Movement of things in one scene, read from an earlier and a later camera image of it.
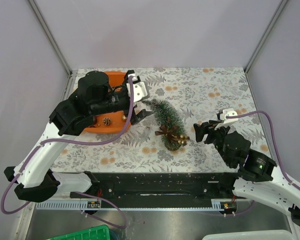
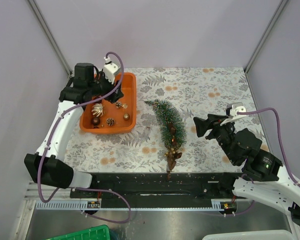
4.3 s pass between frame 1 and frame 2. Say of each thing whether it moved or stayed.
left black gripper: moved
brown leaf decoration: moved
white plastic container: stayed
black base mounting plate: stayed
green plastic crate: stayed
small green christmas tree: stayed
